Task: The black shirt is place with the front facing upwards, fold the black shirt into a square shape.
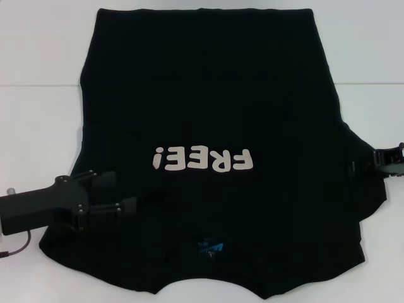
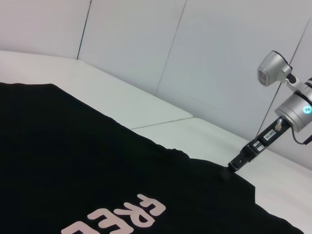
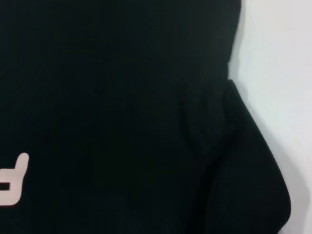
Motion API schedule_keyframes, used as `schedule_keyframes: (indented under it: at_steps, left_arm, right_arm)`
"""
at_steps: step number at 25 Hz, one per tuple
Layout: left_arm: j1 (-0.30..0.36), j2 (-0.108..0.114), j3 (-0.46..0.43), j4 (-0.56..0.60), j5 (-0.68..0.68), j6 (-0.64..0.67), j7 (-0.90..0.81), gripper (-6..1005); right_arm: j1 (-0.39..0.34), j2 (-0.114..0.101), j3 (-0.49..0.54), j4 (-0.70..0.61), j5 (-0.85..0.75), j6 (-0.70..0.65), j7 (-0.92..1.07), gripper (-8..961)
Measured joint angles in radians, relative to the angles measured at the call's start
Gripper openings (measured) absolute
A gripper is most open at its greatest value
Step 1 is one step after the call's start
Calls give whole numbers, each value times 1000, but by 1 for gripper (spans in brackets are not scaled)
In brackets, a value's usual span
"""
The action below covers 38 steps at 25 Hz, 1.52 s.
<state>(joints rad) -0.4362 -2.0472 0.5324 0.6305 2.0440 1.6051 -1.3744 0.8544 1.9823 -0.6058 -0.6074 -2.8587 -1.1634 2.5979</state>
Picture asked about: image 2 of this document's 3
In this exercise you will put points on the black shirt with FREE print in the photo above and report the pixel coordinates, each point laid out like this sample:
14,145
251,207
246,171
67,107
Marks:
97,158

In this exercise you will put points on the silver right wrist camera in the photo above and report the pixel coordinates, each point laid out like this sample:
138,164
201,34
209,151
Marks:
273,68

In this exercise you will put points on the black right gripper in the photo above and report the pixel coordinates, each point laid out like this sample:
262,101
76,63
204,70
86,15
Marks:
258,143

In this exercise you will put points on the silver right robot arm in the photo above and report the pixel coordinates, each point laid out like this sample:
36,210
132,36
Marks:
296,109

